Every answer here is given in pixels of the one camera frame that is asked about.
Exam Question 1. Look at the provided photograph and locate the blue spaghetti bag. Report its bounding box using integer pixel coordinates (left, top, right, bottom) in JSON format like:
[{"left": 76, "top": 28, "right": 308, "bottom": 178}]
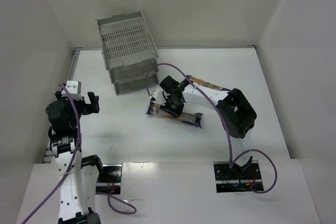
[{"left": 186, "top": 75, "right": 230, "bottom": 91}]

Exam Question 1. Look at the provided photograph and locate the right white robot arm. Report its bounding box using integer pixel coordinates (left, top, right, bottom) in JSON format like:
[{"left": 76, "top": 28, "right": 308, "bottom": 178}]
[{"left": 152, "top": 75, "right": 257, "bottom": 175}]

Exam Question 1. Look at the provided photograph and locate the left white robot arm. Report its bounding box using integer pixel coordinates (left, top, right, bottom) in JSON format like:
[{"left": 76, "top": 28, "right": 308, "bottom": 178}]
[{"left": 46, "top": 87, "right": 101, "bottom": 223}]

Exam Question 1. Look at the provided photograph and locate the grey three-tier tray shelf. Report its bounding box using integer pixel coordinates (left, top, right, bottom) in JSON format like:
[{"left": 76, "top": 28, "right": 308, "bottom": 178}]
[{"left": 97, "top": 11, "right": 159, "bottom": 95}]

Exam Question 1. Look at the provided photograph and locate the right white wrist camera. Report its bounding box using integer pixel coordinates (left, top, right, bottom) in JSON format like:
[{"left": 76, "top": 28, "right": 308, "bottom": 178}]
[{"left": 150, "top": 89, "right": 161, "bottom": 101}]

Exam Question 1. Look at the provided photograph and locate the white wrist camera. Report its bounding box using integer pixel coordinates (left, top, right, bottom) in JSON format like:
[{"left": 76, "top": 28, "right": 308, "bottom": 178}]
[
  {"left": 150, "top": 89, "right": 161, "bottom": 101},
  {"left": 61, "top": 80, "right": 81, "bottom": 100}
]

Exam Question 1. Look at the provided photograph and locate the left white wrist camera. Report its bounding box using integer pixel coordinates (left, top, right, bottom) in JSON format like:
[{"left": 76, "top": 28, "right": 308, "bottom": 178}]
[{"left": 61, "top": 80, "right": 81, "bottom": 100}]

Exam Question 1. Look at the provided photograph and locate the aluminium frame rail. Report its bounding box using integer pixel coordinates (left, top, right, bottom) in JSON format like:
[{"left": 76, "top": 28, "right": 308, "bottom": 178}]
[{"left": 43, "top": 47, "right": 82, "bottom": 164}]

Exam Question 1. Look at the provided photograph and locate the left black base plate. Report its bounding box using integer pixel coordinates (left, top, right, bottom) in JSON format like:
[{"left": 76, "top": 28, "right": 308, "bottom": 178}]
[{"left": 96, "top": 164, "right": 122, "bottom": 195}]

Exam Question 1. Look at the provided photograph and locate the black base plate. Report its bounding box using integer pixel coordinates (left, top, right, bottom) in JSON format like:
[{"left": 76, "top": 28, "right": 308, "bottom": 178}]
[
  {"left": 213, "top": 161, "right": 264, "bottom": 193},
  {"left": 96, "top": 164, "right": 122, "bottom": 195}
]

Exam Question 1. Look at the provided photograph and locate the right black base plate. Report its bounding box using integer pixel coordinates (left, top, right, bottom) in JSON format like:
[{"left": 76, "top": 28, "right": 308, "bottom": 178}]
[{"left": 213, "top": 161, "right": 264, "bottom": 193}]

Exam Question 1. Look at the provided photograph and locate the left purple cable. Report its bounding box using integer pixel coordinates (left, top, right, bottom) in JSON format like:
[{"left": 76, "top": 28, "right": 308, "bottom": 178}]
[{"left": 20, "top": 82, "right": 137, "bottom": 224}]

